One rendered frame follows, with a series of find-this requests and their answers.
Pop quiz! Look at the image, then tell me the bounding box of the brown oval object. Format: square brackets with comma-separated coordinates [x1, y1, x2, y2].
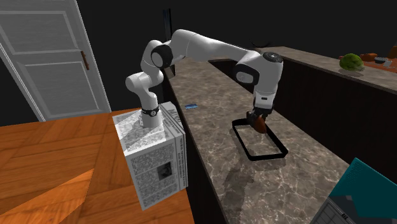
[251, 115, 267, 134]

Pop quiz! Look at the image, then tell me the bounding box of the newspaper patterned robot stand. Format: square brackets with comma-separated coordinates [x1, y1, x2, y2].
[112, 101, 189, 211]

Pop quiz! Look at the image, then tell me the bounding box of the black rectangular tray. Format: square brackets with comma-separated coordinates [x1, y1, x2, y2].
[231, 118, 289, 162]

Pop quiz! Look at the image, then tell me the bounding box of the green round melon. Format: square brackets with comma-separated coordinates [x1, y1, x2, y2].
[339, 53, 365, 72]

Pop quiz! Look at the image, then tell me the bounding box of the white panelled door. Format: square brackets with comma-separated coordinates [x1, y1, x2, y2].
[0, 0, 112, 122]

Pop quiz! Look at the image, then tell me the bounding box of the teal laptop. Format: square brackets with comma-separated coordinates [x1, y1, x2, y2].
[309, 157, 397, 224]

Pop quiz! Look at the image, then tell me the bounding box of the orange brown block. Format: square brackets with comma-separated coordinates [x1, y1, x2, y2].
[359, 53, 379, 62]

